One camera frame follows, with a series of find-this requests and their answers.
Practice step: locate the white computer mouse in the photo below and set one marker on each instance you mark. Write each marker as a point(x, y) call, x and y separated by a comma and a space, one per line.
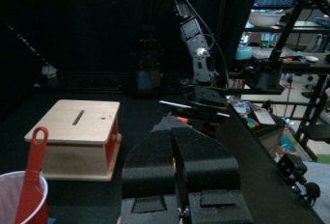
point(311, 59)

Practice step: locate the blue plastic bottle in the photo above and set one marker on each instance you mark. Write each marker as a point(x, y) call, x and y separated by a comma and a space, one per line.
point(286, 139)

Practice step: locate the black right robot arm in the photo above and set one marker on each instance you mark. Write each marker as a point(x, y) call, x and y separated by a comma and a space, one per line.
point(191, 31)

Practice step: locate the wooden box with slot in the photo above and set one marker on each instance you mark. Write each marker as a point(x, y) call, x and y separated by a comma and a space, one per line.
point(72, 128)

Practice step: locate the red drawer with wooden knob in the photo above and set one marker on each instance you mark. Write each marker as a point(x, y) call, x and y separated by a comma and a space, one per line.
point(112, 144)

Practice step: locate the black metal shelf frame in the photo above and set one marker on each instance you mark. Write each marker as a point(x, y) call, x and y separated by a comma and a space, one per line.
point(315, 118)

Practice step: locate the white flat box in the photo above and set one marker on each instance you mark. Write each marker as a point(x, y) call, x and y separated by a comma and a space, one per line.
point(263, 117)

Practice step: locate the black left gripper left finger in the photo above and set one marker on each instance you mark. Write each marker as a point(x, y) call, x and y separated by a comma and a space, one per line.
point(148, 163)

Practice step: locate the red plastic spoon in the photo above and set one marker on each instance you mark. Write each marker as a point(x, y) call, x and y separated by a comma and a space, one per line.
point(32, 176)

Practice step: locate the teal cup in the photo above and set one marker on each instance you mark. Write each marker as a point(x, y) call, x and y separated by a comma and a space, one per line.
point(243, 53)

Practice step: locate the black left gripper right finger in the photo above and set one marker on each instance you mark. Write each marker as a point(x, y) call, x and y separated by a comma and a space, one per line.
point(206, 163)

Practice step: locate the white bowl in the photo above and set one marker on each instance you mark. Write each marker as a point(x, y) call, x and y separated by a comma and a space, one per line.
point(265, 18)

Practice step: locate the red plastic cup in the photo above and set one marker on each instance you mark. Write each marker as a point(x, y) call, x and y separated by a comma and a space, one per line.
point(8, 195)

